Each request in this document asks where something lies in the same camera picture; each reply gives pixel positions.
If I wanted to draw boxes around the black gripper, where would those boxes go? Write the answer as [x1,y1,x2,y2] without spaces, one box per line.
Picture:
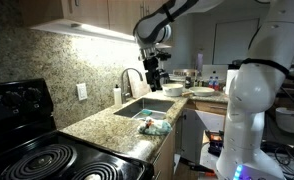
[143,57,165,92]

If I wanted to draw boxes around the teal and white cloth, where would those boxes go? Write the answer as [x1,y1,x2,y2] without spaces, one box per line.
[137,117,172,137]

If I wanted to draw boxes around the white deep bowl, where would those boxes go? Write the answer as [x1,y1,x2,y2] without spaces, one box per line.
[161,83,184,98]

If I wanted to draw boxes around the wooden cutting board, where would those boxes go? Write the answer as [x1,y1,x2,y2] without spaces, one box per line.
[126,63,151,99]

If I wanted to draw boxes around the steel sink basin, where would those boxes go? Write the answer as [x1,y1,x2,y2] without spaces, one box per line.
[113,97,176,122]

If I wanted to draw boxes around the steel gooseneck faucet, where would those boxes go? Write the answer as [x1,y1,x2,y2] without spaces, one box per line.
[120,67,144,104]

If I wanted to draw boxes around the white soap bottle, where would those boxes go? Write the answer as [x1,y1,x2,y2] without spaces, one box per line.
[113,83,123,108]

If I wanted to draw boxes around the white shallow plate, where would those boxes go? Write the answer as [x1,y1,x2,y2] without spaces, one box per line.
[188,86,216,98]

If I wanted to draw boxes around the wooden drawer front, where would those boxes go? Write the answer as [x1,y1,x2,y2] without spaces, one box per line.
[185,99,228,116]

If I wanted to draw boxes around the white laptop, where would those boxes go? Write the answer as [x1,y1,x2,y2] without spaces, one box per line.
[201,64,229,81]

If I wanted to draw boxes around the wooden lower cabinet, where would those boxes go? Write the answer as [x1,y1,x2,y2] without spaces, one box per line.
[151,128,178,180]

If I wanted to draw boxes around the orange and black toolbox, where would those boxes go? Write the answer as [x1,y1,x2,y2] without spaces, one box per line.
[206,130,225,156]

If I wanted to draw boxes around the under-cabinet light strip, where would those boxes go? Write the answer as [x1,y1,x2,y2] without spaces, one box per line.
[30,18,173,49]

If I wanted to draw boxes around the wooden upper cabinets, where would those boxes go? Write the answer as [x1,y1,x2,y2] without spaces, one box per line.
[20,0,170,43]

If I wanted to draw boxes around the small coil burner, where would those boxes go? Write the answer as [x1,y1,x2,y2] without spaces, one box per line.
[71,161,121,180]

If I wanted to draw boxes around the black stove knob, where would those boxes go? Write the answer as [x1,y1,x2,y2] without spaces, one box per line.
[23,88,43,104]
[0,90,21,108]

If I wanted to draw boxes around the white round pot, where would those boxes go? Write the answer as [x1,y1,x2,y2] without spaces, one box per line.
[275,106,294,134]

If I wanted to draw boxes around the large coil burner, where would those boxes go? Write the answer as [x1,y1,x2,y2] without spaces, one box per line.
[0,143,78,180]

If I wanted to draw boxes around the black electric stove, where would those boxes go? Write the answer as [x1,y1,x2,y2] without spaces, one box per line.
[0,78,155,180]

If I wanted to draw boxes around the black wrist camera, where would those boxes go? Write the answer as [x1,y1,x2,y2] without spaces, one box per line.
[156,51,172,62]

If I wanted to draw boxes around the white wall outlet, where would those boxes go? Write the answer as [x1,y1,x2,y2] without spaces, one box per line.
[76,82,88,102]

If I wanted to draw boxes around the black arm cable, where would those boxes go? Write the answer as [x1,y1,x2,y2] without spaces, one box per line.
[240,19,294,161]

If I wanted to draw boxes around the black cable bundle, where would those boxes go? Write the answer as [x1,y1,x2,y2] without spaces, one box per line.
[260,141,294,178]

